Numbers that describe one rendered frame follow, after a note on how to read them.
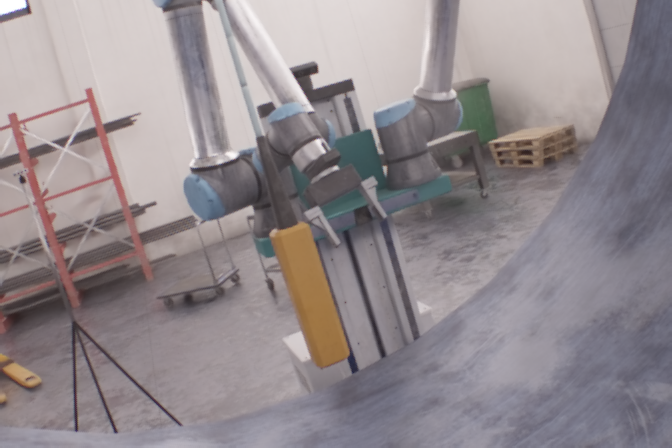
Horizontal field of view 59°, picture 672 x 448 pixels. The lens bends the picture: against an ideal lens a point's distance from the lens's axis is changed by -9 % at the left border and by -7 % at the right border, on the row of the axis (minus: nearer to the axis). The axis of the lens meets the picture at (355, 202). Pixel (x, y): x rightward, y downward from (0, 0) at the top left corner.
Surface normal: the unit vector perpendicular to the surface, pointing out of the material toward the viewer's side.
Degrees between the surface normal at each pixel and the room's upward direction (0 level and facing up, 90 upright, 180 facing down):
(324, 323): 90
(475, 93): 94
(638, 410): 15
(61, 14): 90
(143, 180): 90
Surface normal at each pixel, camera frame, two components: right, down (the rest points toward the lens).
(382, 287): 0.33, 0.06
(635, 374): -0.51, -0.83
